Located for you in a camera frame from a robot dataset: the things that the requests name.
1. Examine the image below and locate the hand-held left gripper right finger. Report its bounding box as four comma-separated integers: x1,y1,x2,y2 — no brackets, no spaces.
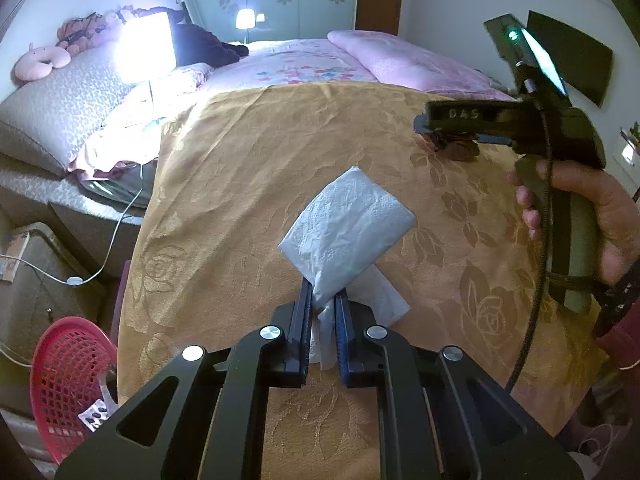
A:
334,292,586,480

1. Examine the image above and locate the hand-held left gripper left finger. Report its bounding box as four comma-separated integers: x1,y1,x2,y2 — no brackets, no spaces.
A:
55,277,315,480

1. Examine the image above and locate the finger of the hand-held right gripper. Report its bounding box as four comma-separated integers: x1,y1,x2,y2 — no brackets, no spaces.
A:
413,107,437,136

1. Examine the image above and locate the silver blister pack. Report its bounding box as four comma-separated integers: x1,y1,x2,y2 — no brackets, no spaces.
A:
79,400,121,432

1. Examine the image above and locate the pink plastic basket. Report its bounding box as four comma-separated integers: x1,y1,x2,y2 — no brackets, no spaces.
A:
29,316,121,465

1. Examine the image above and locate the person's right hand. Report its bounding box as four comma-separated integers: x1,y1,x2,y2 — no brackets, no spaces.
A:
509,160,640,287

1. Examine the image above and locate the white cabinet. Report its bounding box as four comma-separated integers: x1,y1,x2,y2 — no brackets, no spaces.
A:
619,127,640,168

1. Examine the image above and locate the floral bedsheet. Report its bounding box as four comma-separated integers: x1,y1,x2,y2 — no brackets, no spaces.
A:
200,39,378,96

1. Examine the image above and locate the purple floor mat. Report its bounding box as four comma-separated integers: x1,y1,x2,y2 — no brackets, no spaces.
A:
111,259,132,341

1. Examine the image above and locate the small white table lamp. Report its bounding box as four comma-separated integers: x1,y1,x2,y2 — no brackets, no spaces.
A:
235,8,257,43

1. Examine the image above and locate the grey-green cloth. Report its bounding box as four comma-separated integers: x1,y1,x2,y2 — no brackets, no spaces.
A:
80,157,158,208

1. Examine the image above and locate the pink floral pillow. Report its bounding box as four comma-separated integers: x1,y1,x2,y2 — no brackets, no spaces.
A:
172,62,213,92

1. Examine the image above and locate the dark clothing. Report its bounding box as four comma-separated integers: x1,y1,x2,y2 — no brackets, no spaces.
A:
145,6,250,68

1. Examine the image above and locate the grey upholstered nightstand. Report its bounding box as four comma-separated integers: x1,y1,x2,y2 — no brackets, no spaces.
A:
0,222,108,356

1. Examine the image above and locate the peach fabric sheet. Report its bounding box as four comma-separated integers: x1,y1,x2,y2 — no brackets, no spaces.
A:
67,77,201,181

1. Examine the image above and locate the pink book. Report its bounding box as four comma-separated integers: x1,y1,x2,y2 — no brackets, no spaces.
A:
0,235,26,283

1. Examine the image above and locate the multicoloured plush toy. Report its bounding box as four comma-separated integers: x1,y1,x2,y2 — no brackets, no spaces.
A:
102,6,146,26

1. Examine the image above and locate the grey patterned cushion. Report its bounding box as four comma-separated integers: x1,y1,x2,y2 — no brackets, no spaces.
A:
0,42,138,178

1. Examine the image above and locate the orange plush toy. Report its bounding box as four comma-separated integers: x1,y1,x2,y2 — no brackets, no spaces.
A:
56,15,108,56

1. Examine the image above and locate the pink neck pillow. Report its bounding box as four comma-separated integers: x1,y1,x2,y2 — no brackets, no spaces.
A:
14,42,72,82

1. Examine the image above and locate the black wall television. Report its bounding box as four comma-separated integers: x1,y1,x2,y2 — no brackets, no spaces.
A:
526,10,614,107

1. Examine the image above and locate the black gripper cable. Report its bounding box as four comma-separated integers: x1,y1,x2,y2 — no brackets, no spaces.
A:
505,62,556,391

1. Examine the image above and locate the white lamp cable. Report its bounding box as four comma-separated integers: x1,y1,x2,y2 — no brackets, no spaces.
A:
0,160,146,288

